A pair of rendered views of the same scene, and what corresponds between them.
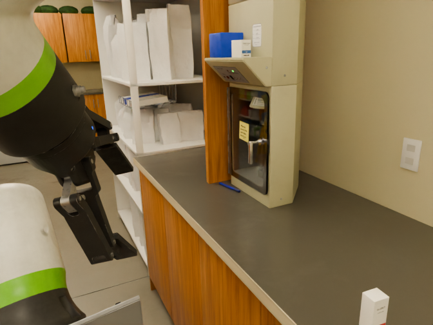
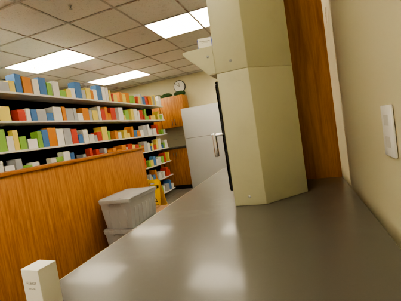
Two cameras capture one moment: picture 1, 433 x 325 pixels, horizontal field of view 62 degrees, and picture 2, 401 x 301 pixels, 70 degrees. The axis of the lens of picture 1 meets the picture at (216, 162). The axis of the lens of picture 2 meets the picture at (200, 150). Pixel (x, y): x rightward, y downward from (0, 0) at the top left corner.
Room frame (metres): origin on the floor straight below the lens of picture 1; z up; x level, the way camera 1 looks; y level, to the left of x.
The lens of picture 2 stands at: (0.50, -0.84, 1.22)
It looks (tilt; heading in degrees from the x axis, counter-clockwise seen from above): 3 degrees down; 44
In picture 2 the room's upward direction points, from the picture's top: 9 degrees counter-clockwise
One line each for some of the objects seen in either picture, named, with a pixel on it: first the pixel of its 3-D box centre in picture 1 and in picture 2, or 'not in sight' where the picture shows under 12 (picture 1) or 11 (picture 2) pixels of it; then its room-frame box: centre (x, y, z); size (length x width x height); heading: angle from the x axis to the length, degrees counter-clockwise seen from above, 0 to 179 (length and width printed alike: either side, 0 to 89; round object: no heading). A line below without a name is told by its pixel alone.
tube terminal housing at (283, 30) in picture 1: (274, 102); (261, 95); (1.48, -0.25, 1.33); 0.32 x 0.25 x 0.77; 25
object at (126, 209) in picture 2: not in sight; (130, 206); (2.21, 2.09, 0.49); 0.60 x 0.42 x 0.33; 25
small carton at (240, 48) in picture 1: (241, 48); (204, 48); (1.36, -0.10, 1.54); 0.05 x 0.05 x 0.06; 43
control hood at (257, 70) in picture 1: (235, 71); (211, 70); (1.40, -0.08, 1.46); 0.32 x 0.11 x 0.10; 25
